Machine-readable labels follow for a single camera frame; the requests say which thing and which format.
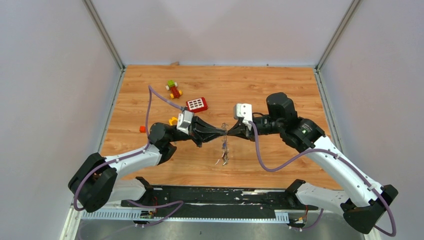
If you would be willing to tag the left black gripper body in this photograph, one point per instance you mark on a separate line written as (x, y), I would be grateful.
(197, 137)

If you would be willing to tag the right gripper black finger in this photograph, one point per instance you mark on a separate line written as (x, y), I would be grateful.
(235, 134)
(237, 128)

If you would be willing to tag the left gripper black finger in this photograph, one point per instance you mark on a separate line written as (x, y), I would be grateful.
(212, 136)
(222, 129)

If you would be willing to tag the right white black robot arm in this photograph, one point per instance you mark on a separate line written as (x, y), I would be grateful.
(362, 201)

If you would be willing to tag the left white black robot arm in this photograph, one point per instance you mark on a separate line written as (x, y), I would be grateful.
(98, 180)

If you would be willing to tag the red lego window brick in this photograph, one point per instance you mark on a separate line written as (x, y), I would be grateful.
(197, 105)

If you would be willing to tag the yellow triangular toy piece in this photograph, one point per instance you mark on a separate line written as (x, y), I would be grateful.
(173, 121)

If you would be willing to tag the lego car toy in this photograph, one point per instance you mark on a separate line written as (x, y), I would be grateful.
(172, 87)

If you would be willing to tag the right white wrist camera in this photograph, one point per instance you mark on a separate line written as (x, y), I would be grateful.
(243, 112)

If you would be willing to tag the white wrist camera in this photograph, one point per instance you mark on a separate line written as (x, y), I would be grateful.
(184, 121)
(243, 112)

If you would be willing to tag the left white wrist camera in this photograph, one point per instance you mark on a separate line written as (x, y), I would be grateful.
(184, 121)

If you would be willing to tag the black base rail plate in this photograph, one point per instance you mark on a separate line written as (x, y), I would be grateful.
(223, 202)

